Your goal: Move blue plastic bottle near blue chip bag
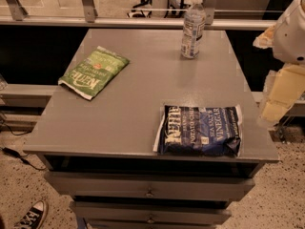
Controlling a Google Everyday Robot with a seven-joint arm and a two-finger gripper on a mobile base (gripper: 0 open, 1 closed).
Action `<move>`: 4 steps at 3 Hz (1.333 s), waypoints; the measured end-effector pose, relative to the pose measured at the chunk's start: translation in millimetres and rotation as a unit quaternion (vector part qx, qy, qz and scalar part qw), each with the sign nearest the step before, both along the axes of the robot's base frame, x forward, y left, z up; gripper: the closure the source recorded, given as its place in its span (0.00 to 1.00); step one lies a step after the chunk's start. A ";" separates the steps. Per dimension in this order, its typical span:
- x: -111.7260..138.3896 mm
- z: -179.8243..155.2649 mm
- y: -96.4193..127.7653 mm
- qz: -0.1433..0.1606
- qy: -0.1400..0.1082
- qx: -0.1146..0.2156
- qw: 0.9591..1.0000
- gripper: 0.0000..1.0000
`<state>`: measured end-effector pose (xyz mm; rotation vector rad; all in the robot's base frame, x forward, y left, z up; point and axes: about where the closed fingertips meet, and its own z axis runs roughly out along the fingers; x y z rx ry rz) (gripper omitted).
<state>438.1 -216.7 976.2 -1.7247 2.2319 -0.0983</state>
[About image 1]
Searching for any green Kettle chip bag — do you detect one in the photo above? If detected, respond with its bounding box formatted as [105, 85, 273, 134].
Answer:
[58, 46, 130, 100]

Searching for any upper grey drawer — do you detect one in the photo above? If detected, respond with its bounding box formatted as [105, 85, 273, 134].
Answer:
[45, 172, 254, 201]

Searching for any black floor cable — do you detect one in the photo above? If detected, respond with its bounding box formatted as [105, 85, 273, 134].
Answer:
[1, 146, 48, 172]

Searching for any grey drawer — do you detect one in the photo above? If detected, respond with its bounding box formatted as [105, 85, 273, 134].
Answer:
[45, 172, 254, 201]
[70, 201, 231, 225]

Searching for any blue Kettle chip bag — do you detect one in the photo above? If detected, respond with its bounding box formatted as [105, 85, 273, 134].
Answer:
[153, 105, 242, 156]

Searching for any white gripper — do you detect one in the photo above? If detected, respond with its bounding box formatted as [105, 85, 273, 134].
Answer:
[253, 0, 305, 123]

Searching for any black canvas sneaker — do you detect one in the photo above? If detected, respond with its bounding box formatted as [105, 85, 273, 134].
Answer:
[13, 200, 48, 229]

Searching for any lower grey drawer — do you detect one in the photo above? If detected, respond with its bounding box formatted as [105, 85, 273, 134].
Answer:
[70, 201, 231, 225]

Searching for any grey metal railing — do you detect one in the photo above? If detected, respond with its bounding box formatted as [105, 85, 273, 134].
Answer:
[0, 0, 271, 30]

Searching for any clear plastic water bottle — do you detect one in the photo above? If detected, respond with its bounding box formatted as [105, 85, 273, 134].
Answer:
[181, 0, 206, 59]

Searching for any grey drawer cabinet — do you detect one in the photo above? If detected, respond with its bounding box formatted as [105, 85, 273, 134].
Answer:
[25, 29, 278, 229]

